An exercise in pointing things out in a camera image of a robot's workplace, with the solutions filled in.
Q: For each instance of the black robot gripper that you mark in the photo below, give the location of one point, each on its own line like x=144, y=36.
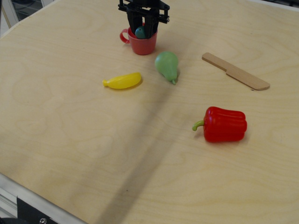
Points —
x=153, y=11

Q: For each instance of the dark green toy cucumber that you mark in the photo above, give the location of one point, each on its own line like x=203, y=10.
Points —
x=140, y=32

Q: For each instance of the red plastic cup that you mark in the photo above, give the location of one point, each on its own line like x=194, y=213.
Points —
x=138, y=46

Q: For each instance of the light green toy pear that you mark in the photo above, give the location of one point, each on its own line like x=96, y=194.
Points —
x=166, y=63

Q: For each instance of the yellow toy banana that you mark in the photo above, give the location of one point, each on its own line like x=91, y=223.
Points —
x=123, y=81

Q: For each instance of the red toy bell pepper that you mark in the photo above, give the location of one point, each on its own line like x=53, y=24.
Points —
x=222, y=125

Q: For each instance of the wooden toy knife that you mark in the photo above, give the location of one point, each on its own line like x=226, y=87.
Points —
x=236, y=73

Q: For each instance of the aluminium table frame rail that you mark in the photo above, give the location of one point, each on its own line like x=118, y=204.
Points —
x=11, y=190

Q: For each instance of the black metal bracket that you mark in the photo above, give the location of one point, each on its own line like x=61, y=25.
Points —
x=32, y=215

